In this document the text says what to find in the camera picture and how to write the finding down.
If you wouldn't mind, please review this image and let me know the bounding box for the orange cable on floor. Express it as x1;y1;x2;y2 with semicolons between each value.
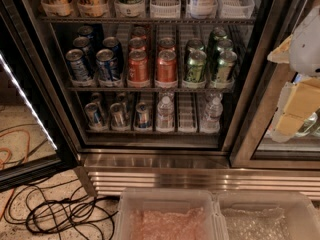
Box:
0;127;32;218

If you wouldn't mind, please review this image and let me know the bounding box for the clear plastic bin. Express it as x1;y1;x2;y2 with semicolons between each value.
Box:
114;188;219;240
217;191;320;240

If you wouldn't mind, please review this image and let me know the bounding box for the right clear plastic bin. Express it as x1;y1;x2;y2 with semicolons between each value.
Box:
217;191;320;240

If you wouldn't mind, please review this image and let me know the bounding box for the front left orange can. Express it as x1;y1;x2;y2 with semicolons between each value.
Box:
128;49;149;82

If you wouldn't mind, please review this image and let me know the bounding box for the front right green can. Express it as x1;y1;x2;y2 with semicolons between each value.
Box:
212;50;237;83

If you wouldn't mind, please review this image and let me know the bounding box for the green can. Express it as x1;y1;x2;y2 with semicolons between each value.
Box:
212;50;237;83
184;50;207;83

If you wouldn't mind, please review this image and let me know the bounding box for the front left blue can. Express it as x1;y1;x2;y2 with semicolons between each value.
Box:
65;49;93;82

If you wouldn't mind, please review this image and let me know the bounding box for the front left green can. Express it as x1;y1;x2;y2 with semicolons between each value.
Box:
184;50;207;83

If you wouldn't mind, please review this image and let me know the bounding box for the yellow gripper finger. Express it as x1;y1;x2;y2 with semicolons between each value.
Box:
267;36;292;64
270;77;320;143

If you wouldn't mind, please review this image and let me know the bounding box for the front right orange can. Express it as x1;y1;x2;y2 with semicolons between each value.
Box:
157;50;176;83

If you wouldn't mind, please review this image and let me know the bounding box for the open fridge door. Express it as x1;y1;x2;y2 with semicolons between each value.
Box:
0;0;77;192

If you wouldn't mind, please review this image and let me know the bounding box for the closed glass fridge door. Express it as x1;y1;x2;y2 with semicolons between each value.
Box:
228;0;320;169

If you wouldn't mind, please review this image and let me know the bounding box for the redbull can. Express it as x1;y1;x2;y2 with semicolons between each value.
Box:
85;103;104;128
110;103;127;127
135;102;151;129

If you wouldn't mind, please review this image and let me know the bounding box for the blue can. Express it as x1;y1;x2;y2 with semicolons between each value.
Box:
96;49;121;82
65;49;93;82

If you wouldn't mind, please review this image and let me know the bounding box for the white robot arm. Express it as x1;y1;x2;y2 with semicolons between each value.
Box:
267;6;320;143

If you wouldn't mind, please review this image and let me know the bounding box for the left clear plastic bin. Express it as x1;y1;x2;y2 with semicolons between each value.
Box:
114;188;219;240

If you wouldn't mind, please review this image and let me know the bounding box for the left water bottle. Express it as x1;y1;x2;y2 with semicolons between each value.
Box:
156;96;174;132

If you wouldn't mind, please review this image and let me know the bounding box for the water bottle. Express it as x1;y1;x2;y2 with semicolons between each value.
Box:
156;96;174;132
201;97;223;133

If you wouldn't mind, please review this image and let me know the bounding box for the orange can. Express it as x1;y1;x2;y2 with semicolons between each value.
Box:
157;50;176;83
128;49;149;82

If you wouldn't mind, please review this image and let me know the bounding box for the black cable on floor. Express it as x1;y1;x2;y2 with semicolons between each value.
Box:
3;170;119;240

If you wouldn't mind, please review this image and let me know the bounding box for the steel fridge base grille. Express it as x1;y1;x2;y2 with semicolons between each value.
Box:
82;153;320;200

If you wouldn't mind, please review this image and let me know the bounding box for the right water bottle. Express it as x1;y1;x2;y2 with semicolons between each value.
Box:
201;97;223;133

